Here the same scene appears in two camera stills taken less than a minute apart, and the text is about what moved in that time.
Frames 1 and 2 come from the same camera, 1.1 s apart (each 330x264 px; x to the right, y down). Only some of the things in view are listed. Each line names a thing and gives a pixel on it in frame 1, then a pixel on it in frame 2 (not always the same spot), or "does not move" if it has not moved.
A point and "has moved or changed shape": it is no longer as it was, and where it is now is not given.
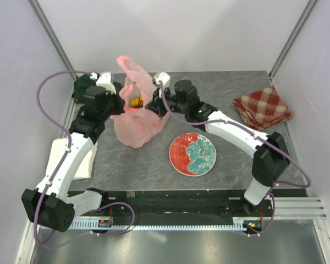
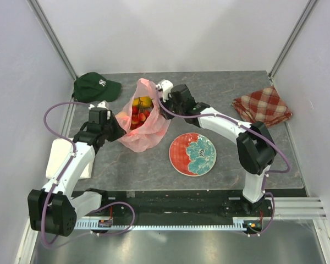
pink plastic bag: (137, 126) has moved or changed shape
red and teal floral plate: (192, 154) does not move
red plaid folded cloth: (262, 108) does not move
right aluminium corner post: (298, 25) does not move
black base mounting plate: (185, 204) does not move
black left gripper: (120, 103) -> (119, 131)
